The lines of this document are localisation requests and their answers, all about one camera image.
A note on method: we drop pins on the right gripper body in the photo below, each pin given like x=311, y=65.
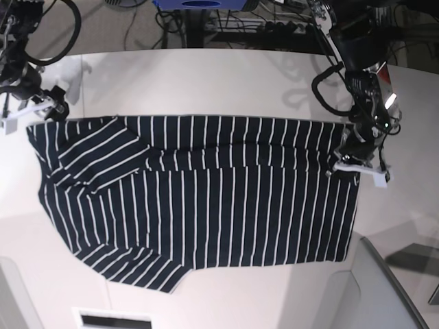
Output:
x=33, y=94

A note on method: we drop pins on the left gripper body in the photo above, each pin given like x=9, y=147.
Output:
x=358, y=145

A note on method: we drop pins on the navy white striped t-shirt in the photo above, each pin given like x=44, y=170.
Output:
x=145, y=201

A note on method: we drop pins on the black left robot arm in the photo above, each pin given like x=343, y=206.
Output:
x=351, y=31

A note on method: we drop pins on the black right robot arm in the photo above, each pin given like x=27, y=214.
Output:
x=20, y=73

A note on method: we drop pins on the blue box on stand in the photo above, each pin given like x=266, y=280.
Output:
x=199, y=4

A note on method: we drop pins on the black power strip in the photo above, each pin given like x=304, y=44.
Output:
x=257, y=26

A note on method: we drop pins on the grey monitor edge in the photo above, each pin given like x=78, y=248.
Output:
x=384, y=303

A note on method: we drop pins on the black table leg post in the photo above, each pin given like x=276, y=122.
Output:
x=195, y=21

